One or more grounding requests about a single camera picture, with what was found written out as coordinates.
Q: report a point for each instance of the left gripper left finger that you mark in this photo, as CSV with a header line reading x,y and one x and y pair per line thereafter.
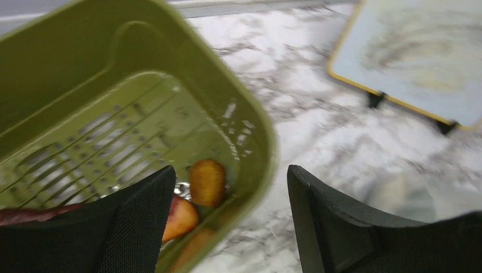
x,y
121,232

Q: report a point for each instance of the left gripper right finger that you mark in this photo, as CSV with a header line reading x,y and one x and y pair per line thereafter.
x,y
337,233

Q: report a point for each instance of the orange squash slice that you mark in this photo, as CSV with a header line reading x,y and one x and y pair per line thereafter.
x,y
182,219

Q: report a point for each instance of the brown avocado pit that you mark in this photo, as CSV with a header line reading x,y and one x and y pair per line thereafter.
x,y
207,179

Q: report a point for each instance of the red meat slice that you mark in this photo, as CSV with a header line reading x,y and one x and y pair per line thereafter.
x,y
18,215

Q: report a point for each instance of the olive green plastic bin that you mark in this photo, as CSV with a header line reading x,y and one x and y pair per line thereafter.
x,y
97,95

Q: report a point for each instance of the wood framed whiteboard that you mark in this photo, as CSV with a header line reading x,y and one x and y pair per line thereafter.
x,y
422,55

